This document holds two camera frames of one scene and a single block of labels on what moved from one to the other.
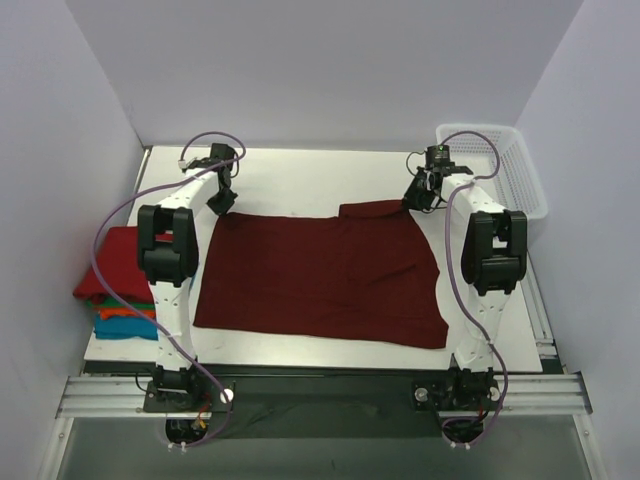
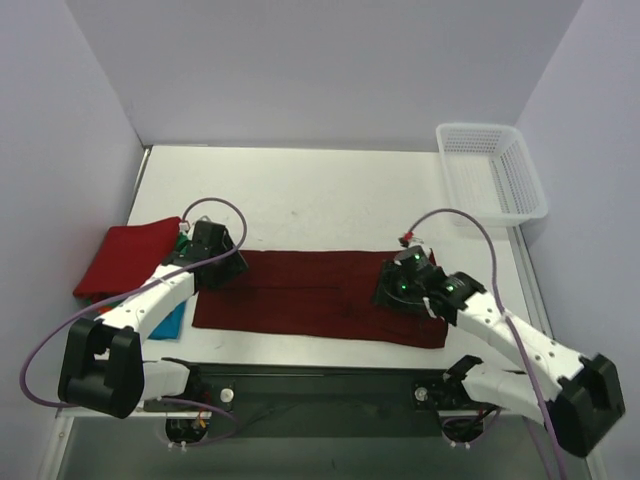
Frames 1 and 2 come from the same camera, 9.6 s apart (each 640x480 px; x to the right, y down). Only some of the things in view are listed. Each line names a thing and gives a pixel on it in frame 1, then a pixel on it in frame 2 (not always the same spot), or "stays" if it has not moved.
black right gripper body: x=417 y=195 to x=388 y=292
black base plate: x=325 y=402 stays
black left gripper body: x=222 y=200 to x=232 y=265
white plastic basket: x=518 y=182 stays
